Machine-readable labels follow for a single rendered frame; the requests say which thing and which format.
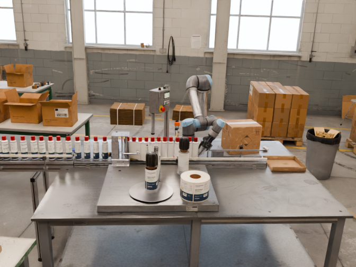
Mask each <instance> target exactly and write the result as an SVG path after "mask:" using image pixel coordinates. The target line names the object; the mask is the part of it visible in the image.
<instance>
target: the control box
mask: <svg viewBox="0 0 356 267"><path fill-rule="evenodd" d="M160 88H161V91H159V90H158V88H156V89H153V90H149V113H155V114H160V113H163V112H162V111H161V108H162V107H164V108H165V111H168V110H169V109H170V104H167V105H164V101H165V100H168V99H170V98H166V99H164V92H168V91H169V92H170V89H169V88H166V89H165V90H164V89H163V87H160ZM165 111H164V112H165Z"/></svg>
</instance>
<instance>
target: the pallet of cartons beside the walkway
mask: <svg viewBox="0 0 356 267"><path fill-rule="evenodd" d="M308 100H309V94H307V93H306V92H305V91H303V90H302V89H301V88H300V87H298V86H282V85H281V84H280V83H279V82H254V81H251V83H250V93H249V97H248V108H247V119H252V120H254V121H255V122H257V123H258V124H260V125H261V126H262V133H261V139H268V140H271V141H279V142H281V143H282V144H283V141H284V140H292V141H293V143H294V144H295V145H296V146H298V147H302V140H303V138H302V136H303V133H304V127H305V122H306V115H307V108H308Z"/></svg>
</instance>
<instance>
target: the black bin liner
mask: <svg viewBox="0 0 356 267"><path fill-rule="evenodd" d="M324 131H325V132H326V133H328V132H329V131H330V130H328V129H324ZM306 138H307V139H308V140H311V141H317V142H319V143H322V144H328V145H335V144H339V143H340V141H341V134H340V133H338V134H337V135H336V136H335V137H334V138H323V137H318V136H316V135H315V130H314V128H313V129H309V130H307V135H306Z"/></svg>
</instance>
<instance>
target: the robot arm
mask: <svg viewBox="0 0 356 267"><path fill-rule="evenodd" d="M210 87H212V79H211V77H210V75H197V76H195V75H194V76H191V77H190V78H189V79H188V81H187V83H186V92H187V93H188V94H189V98H190V102H191V106H192V111H193V115H194V118H195V119H193V118H188V119H185V120H183V121H182V137H192V142H193V141H194V137H195V135H194V132H198V131H206V130H209V128H210V126H213V127H212V129H211V130H210V131H209V134H208V136H206V137H203V141H201V143H200V144H199V149H198V155H202V154H204V153H205V151H207V150H210V149H211V147H212V141H213V140H215V139H216V137H217V136H218V135H219V133H220V131H221V130H222V128H223V127H224V125H225V122H224V121H223V120H222V119H217V118H216V117H215V116H214V115H211V116H209V117H208V116H207V104H208V91H209V90H210ZM197 90H198V91H199V95H197ZM202 149H203V150H202ZM201 150H202V151H201Z"/></svg>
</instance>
